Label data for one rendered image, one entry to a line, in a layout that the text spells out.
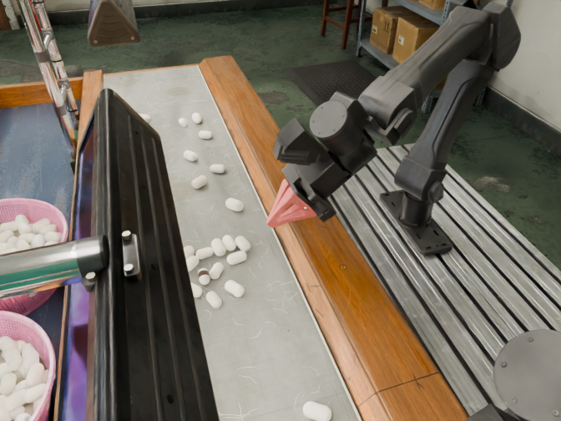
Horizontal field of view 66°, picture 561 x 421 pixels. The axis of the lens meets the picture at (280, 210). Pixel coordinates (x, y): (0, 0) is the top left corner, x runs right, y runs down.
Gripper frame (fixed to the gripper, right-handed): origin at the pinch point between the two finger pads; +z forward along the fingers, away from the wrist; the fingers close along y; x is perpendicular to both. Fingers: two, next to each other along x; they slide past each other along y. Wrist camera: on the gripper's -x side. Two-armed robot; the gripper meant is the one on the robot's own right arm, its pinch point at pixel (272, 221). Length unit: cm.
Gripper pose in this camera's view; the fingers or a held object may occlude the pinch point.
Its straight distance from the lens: 71.1
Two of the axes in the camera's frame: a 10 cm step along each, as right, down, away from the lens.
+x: 6.1, 4.8, 6.3
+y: 3.0, 6.0, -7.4
